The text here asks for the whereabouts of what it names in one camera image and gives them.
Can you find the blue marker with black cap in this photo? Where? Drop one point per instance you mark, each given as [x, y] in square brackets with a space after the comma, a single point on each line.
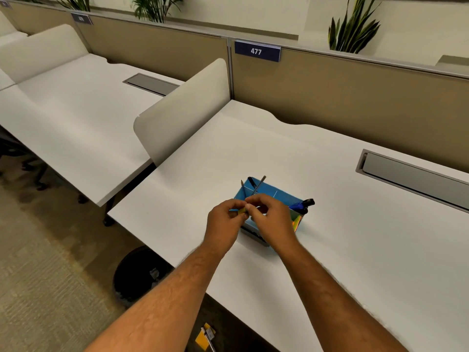
[302, 205]

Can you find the dark blue desk sign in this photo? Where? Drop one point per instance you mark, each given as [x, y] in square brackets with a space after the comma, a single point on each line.
[82, 18]
[5, 4]
[257, 51]

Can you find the green leafy plant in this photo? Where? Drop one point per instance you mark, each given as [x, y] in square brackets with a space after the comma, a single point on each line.
[75, 2]

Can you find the white curved desk divider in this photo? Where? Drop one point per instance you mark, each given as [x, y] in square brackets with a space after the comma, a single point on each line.
[40, 51]
[183, 109]

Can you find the person's left hand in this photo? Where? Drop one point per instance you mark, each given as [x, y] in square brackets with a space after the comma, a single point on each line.
[220, 227]

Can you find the person's left forearm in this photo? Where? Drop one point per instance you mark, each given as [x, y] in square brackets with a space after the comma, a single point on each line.
[165, 307]

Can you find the colourful sticky flags pack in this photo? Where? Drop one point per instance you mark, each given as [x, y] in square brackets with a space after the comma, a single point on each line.
[296, 222]

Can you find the person's left thumb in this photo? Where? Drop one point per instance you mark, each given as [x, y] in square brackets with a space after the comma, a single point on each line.
[234, 215]

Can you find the yellow packet on floor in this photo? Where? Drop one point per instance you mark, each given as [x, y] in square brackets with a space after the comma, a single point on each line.
[203, 339]

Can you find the person's right thumb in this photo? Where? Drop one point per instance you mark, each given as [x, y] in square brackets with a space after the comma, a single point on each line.
[257, 217]

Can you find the black office chair base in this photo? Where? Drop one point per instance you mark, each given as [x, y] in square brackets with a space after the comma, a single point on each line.
[22, 161]

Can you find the black waste bin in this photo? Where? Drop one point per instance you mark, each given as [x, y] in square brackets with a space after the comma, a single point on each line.
[135, 274]

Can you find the person's right forearm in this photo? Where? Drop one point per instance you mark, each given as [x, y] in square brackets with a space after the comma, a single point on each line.
[329, 300]

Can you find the black pen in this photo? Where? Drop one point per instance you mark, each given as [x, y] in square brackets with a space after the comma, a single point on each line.
[252, 181]

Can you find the green snake plant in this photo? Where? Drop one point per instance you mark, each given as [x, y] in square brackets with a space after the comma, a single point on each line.
[353, 31]

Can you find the person's right hand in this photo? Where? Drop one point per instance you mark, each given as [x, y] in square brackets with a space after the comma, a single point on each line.
[276, 223]

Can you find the green palm plant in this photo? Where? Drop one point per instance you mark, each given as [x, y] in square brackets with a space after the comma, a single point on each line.
[154, 9]

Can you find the silver pen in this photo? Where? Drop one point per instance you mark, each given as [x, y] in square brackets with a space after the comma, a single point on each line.
[260, 185]

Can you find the beige partition panel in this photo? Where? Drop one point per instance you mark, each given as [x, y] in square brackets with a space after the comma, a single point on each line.
[348, 98]
[36, 20]
[154, 47]

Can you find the blue desk organizer box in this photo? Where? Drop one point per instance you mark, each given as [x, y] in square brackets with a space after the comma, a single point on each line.
[280, 194]

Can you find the small yellow highlighter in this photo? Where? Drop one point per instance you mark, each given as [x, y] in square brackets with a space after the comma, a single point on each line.
[242, 211]

